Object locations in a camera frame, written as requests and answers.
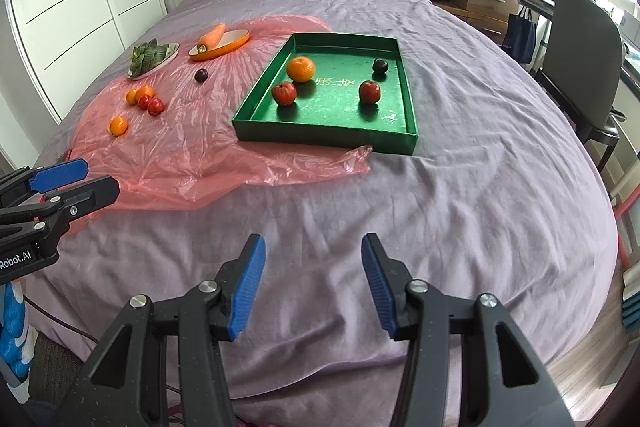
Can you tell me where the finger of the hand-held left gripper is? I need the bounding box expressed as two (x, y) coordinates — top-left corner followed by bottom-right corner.
(0, 175), (121, 238)
(0, 158), (90, 208)

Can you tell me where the green tray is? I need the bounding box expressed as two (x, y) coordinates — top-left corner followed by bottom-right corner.
(231, 32), (418, 156)

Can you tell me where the dark blue bag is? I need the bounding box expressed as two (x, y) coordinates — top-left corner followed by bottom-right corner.
(501, 6), (538, 62)

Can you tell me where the pink plastic sheet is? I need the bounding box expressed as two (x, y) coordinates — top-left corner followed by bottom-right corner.
(60, 16), (373, 235)

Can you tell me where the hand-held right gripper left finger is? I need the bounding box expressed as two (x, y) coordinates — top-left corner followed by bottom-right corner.
(67, 233), (267, 427)

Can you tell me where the carrot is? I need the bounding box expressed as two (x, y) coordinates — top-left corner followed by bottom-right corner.
(196, 23), (227, 55)

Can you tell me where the orange enamel plate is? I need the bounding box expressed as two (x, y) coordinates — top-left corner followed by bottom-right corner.
(188, 29), (251, 62)

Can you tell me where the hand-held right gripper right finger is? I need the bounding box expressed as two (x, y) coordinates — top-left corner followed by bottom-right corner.
(361, 233), (573, 427)

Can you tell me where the person's left hand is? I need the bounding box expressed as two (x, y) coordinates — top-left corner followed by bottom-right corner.
(0, 282), (38, 380)

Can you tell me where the bok choy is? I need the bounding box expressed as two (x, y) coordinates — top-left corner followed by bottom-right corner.
(129, 39), (173, 76)

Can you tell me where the dark office chair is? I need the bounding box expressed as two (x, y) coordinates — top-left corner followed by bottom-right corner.
(532, 0), (626, 162)

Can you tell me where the silver plate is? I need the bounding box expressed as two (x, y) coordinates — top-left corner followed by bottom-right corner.
(126, 42), (180, 80)

